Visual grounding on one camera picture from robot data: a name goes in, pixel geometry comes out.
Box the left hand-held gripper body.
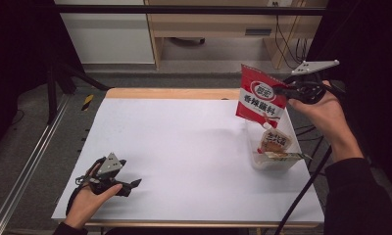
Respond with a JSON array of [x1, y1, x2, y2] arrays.
[[75, 152, 126, 197]]

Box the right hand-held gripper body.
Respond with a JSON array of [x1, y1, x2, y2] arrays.
[[283, 59, 341, 106]]

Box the red seasoning packet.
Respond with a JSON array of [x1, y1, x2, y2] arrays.
[[235, 64, 289, 129]]

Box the beige sauce pouch with spout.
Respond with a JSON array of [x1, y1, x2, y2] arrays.
[[256, 121, 293, 155]]

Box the pale green packet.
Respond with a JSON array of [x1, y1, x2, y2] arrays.
[[264, 151, 314, 163]]

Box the translucent plastic container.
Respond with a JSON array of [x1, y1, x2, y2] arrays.
[[244, 111, 305, 172]]

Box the person's left hand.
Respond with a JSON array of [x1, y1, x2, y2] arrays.
[[64, 163, 123, 230]]

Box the person's right hand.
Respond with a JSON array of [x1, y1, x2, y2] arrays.
[[287, 80, 351, 145]]

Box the white table cover sheet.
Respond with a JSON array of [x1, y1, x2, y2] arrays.
[[51, 97, 325, 225]]

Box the yellow black tape strip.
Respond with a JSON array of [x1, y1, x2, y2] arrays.
[[81, 94, 95, 112]]

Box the black curtain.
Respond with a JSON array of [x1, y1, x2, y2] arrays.
[[0, 0, 84, 155], [305, 0, 392, 199]]

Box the light wooden desk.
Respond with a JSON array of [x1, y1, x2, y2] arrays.
[[144, 0, 329, 71]]

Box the black metal stand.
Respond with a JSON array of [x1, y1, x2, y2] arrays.
[[46, 62, 111, 125]]

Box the white cabinet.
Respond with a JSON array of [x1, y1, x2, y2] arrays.
[[54, 0, 156, 66]]

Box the left hand-held gripper cable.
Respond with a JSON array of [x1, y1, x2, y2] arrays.
[[65, 175, 87, 217]]

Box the hand-held gripper cable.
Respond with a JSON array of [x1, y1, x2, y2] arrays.
[[273, 145, 334, 235], [65, 175, 87, 217]]

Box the hanging black cables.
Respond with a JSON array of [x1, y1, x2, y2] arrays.
[[273, 2, 310, 71]]

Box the grey drawer handle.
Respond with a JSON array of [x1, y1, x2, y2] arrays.
[[244, 27, 273, 36]]

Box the aluminium floor rail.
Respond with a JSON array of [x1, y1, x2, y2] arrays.
[[0, 93, 72, 235]]

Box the right hand-held gripper cable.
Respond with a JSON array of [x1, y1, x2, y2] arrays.
[[273, 145, 334, 235]]

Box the black horizontal frame bar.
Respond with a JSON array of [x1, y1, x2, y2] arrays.
[[53, 4, 327, 16]]

